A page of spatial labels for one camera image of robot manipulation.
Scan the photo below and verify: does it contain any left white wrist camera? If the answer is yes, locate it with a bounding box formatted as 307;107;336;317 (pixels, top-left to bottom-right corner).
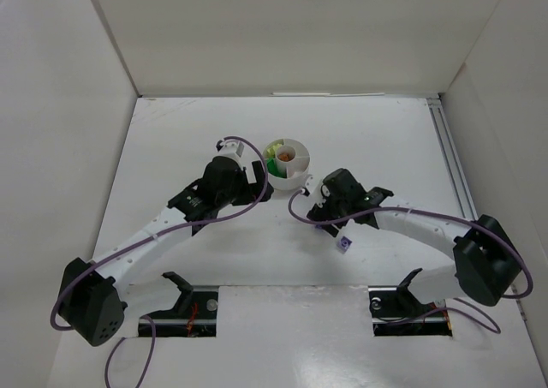
216;138;244;163

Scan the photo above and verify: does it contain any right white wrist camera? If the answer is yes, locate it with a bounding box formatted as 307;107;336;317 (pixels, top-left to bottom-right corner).
304;174;331;209

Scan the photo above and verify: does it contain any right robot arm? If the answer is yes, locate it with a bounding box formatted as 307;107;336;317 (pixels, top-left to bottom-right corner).
304;168;521;307

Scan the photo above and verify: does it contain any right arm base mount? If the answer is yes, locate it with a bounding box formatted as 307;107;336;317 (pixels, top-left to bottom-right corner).
368;268;452;337

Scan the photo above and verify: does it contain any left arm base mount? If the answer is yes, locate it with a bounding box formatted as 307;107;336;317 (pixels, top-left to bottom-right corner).
146;272;219;338

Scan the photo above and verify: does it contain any purple lego brick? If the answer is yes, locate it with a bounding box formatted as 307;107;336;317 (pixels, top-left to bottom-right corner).
337;236;352;254

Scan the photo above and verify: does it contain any purple cable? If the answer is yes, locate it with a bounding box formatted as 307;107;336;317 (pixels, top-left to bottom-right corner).
288;188;534;335
50;135;269;388

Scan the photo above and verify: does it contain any lime green lego brick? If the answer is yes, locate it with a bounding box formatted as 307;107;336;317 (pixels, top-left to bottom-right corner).
265;144;281;158

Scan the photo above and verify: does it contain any aluminium rail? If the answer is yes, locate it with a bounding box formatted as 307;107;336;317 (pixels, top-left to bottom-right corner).
426;98;500;283

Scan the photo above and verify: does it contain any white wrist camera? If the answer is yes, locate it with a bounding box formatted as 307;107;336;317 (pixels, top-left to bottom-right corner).
216;138;244;163
304;174;331;209

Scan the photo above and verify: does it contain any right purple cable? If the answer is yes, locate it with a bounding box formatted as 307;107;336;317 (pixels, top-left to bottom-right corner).
288;188;534;335

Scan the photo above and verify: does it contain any white round divided container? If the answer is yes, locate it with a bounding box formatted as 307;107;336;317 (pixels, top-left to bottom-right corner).
263;138;311;191

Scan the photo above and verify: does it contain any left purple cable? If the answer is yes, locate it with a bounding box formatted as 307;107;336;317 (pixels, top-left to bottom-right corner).
50;135;269;388

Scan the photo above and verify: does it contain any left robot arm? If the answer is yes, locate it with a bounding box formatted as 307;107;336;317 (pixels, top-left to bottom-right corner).
53;155;273;347

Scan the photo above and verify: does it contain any green lego plate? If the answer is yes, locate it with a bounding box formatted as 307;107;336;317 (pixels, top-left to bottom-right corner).
266;158;284;178

